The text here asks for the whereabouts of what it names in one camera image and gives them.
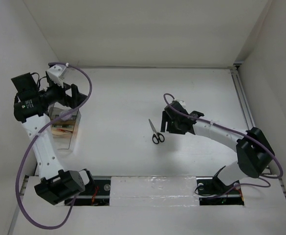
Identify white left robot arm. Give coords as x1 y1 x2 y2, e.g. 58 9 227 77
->
11 72 95 205

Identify clear smoky organizer tray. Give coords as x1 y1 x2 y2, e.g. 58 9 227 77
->
51 110 81 152

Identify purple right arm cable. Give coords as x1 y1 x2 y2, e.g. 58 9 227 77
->
163 93 284 199

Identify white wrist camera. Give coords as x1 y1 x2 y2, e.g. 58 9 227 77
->
46 64 67 88
175 99 186 109

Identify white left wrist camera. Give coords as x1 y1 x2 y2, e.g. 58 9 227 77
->
46 64 67 88

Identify aluminium rail right side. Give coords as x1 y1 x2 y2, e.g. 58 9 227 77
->
229 64 255 129

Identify black handled scissors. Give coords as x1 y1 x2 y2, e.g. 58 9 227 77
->
149 119 165 144

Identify green pen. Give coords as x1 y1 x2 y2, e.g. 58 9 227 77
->
52 125 72 129

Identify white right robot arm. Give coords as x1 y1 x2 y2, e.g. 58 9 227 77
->
160 100 276 198

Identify red orange pen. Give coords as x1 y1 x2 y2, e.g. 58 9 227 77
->
56 128 73 133

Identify clear paper clip jar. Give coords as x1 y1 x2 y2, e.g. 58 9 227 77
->
59 110 72 121

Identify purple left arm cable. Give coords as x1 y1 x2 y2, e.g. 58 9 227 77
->
15 62 93 230

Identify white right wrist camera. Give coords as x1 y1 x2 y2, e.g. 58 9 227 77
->
175 99 186 109

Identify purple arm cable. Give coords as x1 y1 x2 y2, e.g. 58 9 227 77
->
163 93 284 199
15 62 93 230

